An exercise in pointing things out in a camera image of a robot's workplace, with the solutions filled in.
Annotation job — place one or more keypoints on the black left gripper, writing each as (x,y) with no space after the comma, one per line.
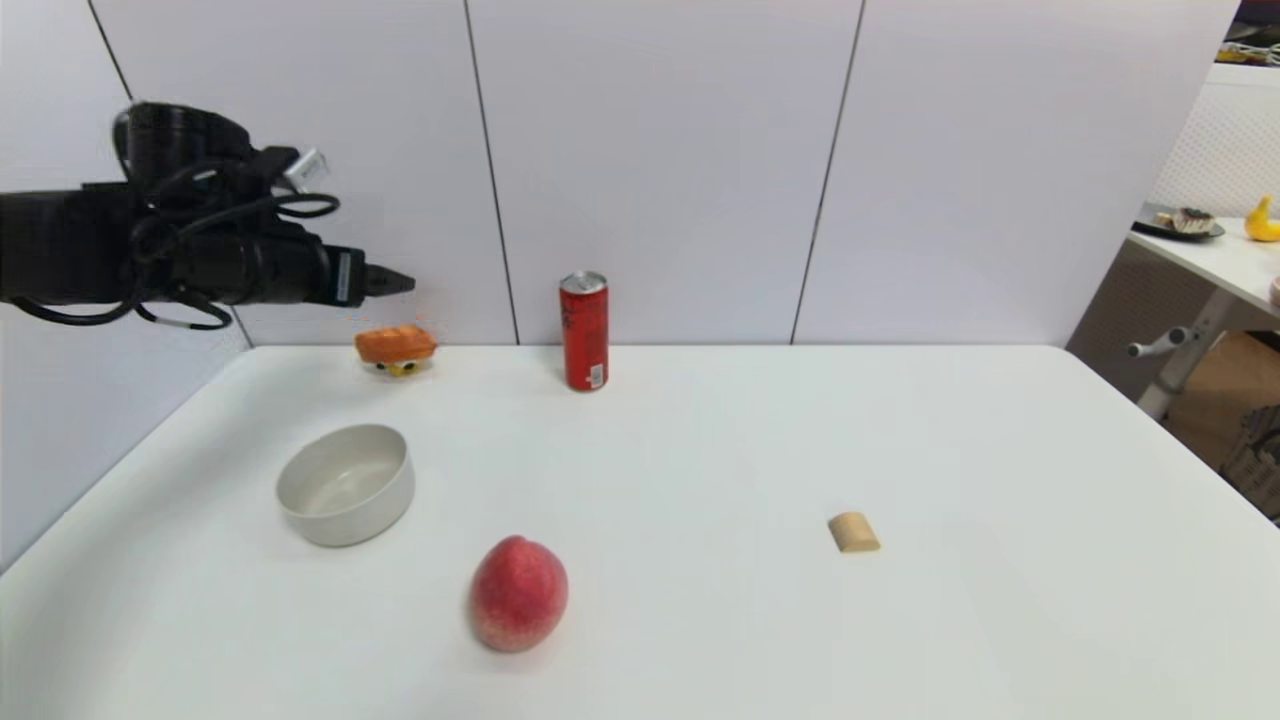
(290,270)

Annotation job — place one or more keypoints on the orange fruit-topped triangle bread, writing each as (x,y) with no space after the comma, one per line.
(395,342)

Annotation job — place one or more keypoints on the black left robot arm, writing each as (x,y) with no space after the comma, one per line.
(60,240)

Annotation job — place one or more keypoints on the red soda can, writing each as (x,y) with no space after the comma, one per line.
(584,335)

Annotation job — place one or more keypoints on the beige round bowl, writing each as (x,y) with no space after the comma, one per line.
(345,495)

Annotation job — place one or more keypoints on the red peach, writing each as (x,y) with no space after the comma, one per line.
(518,595)

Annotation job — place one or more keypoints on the small tan wooden block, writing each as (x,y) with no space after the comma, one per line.
(853,533)

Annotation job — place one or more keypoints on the grey perforated partition panel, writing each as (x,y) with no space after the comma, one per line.
(1130,300)

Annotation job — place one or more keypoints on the black plate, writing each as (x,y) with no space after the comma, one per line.
(1142,226)

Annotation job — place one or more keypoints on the small brown cake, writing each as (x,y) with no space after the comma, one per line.
(1190,221)

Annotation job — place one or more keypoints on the white side table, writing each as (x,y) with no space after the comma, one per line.
(1225,262)

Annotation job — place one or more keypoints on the white pegboard panel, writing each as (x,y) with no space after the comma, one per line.
(1225,140)

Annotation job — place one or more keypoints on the yellow banana toy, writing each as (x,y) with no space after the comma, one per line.
(1262,230)

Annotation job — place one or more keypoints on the dark wicker basket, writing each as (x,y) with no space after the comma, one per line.
(1258,460)

